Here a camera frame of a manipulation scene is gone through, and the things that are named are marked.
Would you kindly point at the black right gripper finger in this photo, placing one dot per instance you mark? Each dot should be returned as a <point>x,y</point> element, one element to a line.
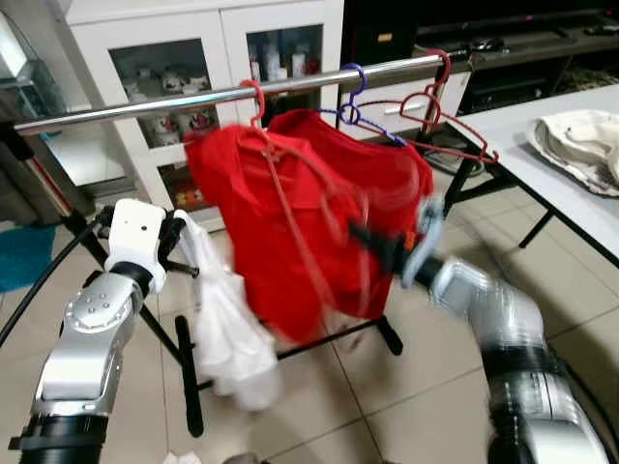
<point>368,246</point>
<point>366,231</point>

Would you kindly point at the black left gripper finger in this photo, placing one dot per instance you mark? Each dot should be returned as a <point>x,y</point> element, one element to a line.
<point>184,271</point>
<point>183,224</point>

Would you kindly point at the white printed t-shirt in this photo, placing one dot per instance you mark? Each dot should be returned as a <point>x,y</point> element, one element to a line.
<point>227,329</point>

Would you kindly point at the red plastic hanger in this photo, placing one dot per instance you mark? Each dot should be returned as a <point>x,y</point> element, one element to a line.
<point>446,68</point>
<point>259,97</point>
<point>397,101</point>

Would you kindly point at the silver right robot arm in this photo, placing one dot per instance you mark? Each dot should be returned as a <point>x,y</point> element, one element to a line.
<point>503,319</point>

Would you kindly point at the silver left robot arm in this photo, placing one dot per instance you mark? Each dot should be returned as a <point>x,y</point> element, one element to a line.
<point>87,329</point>

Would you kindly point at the blue plastic hanger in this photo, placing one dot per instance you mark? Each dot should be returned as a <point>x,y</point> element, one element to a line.
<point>362,77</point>

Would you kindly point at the red t-shirt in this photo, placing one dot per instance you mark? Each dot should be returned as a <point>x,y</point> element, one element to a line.
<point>387,184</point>

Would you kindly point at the red polo shirt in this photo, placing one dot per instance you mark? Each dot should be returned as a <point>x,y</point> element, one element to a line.
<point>261,222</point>

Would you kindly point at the teal floor mat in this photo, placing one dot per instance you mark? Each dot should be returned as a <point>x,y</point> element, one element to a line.
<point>24,256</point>

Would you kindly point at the grey curtain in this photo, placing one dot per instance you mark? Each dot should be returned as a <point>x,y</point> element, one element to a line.
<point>29,184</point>

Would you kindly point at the white table black legs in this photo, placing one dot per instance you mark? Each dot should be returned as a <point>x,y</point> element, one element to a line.
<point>503,135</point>

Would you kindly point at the metal clothes rack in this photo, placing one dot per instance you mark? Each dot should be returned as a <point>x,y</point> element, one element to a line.
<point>290,85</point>

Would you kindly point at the beige striped garment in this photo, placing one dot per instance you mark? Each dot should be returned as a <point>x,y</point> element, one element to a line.
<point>575,145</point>

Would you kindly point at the white cloth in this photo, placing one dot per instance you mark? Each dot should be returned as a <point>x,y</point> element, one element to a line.
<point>179,459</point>

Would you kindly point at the white glass-door cabinet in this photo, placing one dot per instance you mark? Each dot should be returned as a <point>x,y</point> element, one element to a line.
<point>221,39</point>

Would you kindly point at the black tv stand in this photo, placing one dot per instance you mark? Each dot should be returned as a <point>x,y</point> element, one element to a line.
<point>542,58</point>

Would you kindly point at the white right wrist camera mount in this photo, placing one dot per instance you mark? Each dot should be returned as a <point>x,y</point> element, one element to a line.
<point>426,232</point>

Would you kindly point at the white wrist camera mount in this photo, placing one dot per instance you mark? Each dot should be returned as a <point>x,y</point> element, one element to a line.
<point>133,232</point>
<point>426,232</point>

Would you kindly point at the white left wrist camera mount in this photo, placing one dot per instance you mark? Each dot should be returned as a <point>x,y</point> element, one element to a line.
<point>133,232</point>

